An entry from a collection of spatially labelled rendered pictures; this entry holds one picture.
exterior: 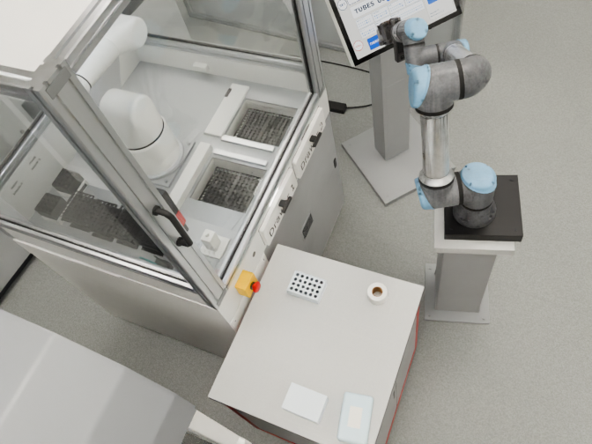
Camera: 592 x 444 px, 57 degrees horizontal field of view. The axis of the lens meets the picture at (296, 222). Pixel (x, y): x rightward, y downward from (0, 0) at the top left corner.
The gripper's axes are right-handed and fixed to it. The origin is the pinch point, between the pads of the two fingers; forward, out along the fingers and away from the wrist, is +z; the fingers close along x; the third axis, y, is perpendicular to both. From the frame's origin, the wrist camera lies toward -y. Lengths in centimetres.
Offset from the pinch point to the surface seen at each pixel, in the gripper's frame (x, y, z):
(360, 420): 80, -93, -77
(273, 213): 72, -36, -26
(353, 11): 5.6, 15.0, 3.4
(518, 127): -81, -83, 59
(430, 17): -24.3, -0.2, 3.4
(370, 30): 1.9, 5.6, 3.4
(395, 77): -12.4, -21.5, 31.8
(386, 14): -6.8, 8.5, 3.4
